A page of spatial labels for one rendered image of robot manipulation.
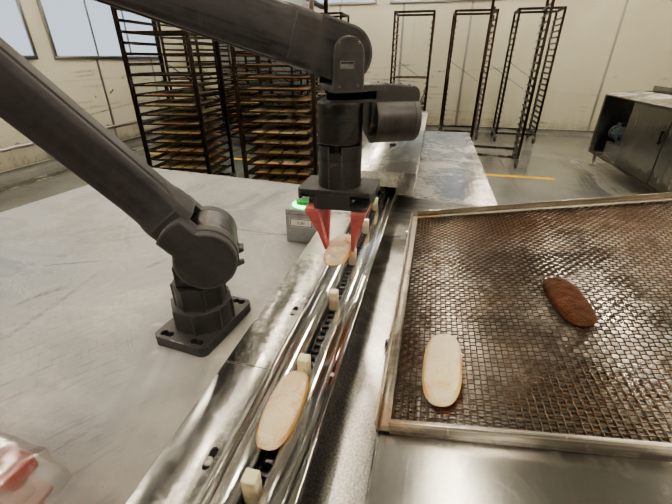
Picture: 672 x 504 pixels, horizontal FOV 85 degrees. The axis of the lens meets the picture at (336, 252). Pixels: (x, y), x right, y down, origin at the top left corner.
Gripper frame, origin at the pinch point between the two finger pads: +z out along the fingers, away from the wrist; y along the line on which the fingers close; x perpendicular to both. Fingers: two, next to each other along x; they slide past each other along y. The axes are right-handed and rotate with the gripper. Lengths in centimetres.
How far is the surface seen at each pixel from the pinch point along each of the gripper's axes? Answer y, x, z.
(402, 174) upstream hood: -5.7, -44.9, 1.9
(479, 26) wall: -74, -700, -67
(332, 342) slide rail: -1.8, 12.1, 8.1
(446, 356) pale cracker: -15.1, 17.8, 2.3
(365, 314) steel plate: -4.4, 1.4, 11.1
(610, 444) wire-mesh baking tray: -26.0, 26.3, 0.4
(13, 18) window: 438, -328, -63
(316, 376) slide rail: -1.4, 18.1, 8.0
